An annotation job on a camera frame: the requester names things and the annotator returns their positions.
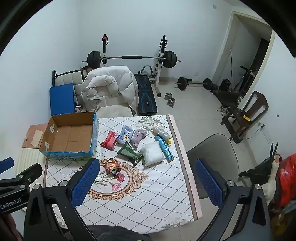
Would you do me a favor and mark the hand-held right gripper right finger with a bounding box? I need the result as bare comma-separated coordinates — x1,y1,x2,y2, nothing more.
194,158,271,241

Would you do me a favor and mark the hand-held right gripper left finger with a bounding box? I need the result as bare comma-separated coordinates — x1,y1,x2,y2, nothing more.
24,158,100,241

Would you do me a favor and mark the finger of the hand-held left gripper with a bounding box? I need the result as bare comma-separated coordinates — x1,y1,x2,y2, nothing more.
0,163,43,189
0,157,15,175

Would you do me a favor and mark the orange panda-print packet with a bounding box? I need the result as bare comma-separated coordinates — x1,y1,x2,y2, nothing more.
103,158,122,178

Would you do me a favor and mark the cardboard box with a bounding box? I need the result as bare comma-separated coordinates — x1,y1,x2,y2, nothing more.
39,112,99,161

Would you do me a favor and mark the red soft packet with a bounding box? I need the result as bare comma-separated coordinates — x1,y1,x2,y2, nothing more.
100,130,119,151

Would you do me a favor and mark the green soft packet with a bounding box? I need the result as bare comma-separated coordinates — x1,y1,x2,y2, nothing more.
117,142,144,168

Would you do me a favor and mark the long blue packet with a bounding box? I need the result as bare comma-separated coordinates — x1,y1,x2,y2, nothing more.
155,136,175,162

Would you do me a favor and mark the white soft bag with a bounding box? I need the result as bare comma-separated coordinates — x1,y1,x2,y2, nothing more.
140,141,165,166

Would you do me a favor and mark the yellow clear packet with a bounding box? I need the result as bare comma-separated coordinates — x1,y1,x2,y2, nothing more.
152,126,173,144

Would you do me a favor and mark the purple cloth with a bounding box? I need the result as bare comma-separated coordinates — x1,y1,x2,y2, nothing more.
130,129,148,150

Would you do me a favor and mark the brown paper sheet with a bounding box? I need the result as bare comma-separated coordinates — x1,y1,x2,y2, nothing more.
31,130,44,146

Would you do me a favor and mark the black device with antennas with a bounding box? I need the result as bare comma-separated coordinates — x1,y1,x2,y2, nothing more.
239,142,279,186

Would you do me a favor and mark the floral diamond-pattern tablecloth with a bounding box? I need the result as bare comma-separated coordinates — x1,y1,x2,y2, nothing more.
43,114,203,234

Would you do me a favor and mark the person's dark fleece clothing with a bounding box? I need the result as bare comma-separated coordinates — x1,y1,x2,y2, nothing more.
88,224,151,241

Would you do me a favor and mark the white goose plush toy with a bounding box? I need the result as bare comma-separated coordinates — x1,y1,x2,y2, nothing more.
264,155,282,207

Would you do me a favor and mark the beige upholstered chair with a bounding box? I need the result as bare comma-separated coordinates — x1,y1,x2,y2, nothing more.
96,93,135,117

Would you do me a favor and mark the blue folded mat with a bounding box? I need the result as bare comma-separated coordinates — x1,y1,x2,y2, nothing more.
49,83,75,116

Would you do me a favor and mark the red plastic bag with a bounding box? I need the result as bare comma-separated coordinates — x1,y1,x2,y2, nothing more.
276,153,296,207

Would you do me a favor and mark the dark wooden chair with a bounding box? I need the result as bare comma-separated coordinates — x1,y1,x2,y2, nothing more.
221,91,269,144

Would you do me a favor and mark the beige padded folding chair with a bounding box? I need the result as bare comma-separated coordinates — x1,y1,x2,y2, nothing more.
52,69,86,93

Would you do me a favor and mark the white puffer jacket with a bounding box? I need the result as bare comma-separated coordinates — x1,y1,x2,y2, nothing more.
81,65,139,116

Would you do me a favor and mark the black weight bench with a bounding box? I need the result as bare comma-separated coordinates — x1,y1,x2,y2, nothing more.
134,72,158,114

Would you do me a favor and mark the short barbell with black plates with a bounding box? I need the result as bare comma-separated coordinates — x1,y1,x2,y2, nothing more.
175,77,213,91

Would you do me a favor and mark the white barbell rack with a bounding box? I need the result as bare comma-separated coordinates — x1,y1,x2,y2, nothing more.
101,34,168,98

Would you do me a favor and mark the black barbell with weight plates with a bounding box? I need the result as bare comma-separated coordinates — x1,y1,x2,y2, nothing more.
81,50,181,69

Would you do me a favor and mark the black power cable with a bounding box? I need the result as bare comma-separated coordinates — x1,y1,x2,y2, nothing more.
245,124,265,139

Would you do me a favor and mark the white door frame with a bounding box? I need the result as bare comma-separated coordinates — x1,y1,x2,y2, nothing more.
211,11,276,112

